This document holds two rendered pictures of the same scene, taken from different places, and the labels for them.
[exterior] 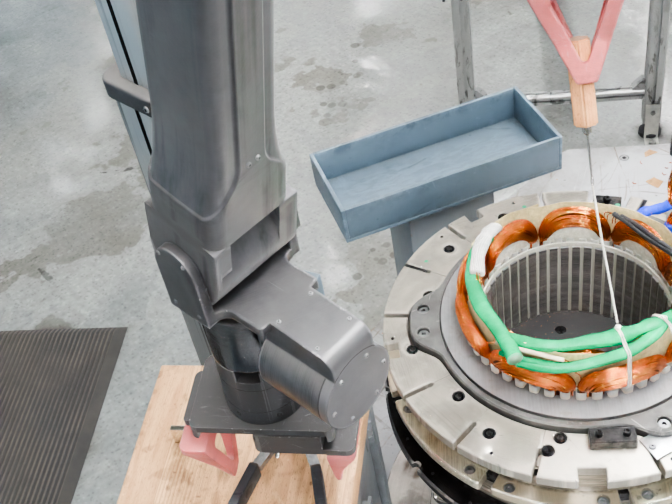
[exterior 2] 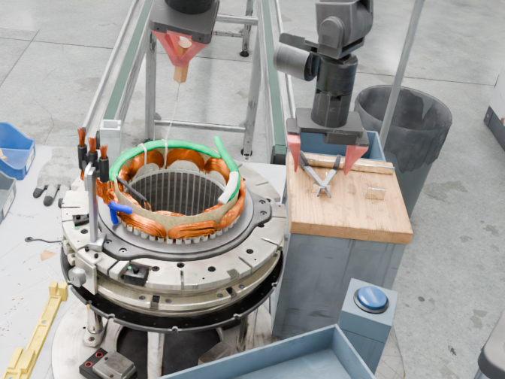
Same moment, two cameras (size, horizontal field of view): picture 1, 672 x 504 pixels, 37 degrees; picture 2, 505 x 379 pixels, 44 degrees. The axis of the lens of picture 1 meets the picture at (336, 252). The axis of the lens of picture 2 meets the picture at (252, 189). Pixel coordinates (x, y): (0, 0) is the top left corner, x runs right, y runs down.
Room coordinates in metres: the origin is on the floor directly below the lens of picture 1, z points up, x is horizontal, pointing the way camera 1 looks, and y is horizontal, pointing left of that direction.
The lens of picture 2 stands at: (1.25, -0.31, 1.64)
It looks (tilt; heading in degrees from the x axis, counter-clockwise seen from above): 35 degrees down; 161
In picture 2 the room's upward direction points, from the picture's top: 8 degrees clockwise
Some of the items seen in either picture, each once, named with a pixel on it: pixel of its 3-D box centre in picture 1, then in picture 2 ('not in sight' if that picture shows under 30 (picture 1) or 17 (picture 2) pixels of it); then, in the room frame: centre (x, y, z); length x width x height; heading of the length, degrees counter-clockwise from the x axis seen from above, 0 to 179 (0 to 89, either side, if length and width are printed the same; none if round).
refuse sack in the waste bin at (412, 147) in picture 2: not in sight; (393, 144); (-0.69, 0.93, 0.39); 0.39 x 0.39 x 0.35
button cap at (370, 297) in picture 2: not in sight; (372, 297); (0.71, 0.07, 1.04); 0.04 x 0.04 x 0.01
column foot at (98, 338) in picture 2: not in sight; (95, 329); (0.50, -0.30, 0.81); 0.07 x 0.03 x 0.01; 161
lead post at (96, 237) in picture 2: not in sight; (96, 209); (0.62, -0.30, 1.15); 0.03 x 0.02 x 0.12; 161
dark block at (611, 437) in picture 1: (612, 436); not in sight; (0.42, -0.17, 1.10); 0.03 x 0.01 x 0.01; 79
